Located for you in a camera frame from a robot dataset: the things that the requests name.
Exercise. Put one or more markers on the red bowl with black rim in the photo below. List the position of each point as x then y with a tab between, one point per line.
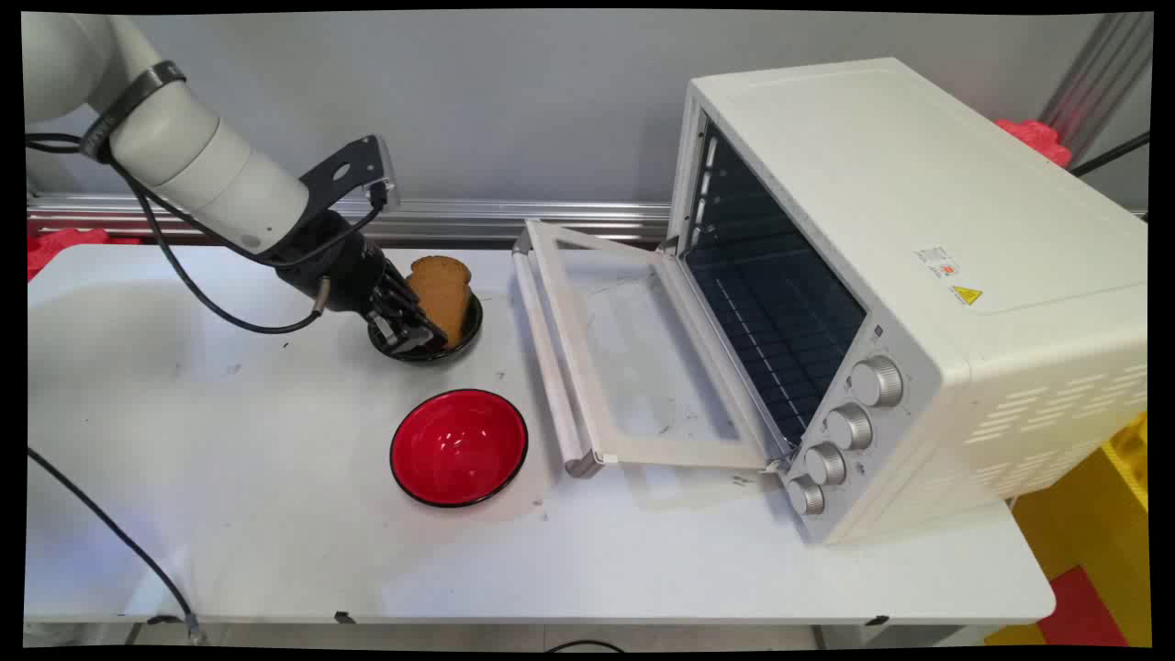
459	450

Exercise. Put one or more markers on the yellow foam floor mat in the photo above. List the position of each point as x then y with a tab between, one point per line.
1083	523

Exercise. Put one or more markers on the white label sticker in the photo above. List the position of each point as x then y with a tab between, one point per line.
936	262

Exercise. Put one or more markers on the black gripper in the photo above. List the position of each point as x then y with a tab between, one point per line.
335	266

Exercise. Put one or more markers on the small dark round plate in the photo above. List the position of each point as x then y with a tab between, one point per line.
468	337

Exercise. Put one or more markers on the red foam floor mat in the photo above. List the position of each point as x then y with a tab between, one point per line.
1079	615

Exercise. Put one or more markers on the large silver oven knob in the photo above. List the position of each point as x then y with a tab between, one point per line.
877	381

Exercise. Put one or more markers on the brown toast bread slice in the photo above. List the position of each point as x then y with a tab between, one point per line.
445	298

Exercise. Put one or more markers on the red plastic object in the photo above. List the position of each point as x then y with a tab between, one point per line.
1037	138
55	246

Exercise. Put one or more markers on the white toaster oven body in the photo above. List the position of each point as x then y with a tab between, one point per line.
918	184

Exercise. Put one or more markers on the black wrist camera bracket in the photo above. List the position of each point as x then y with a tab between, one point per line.
353	165

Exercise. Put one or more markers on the yellow warning sticker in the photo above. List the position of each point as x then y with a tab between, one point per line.
967	296

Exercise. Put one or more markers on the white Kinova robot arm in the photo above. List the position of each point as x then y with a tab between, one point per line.
184	147

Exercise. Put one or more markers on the aluminium frame post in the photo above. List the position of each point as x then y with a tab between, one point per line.
1102	73

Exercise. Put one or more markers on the aluminium wall rail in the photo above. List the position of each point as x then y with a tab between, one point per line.
459	220

